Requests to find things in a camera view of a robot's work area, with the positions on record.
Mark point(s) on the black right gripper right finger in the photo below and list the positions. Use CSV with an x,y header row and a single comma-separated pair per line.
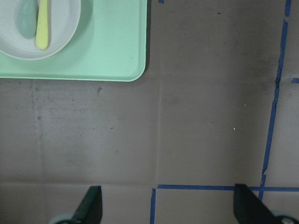
x,y
248,209

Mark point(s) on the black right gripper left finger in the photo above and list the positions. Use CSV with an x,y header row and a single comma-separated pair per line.
x,y
89,211

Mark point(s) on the yellow plastic fork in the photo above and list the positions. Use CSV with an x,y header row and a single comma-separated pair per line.
x,y
42,29

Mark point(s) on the green plastic spoon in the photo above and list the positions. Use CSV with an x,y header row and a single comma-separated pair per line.
x,y
27,18

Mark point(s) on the light green tray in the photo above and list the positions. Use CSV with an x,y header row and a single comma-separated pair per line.
x,y
109,44

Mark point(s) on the white round plate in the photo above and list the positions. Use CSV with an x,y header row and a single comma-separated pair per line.
x,y
63,19

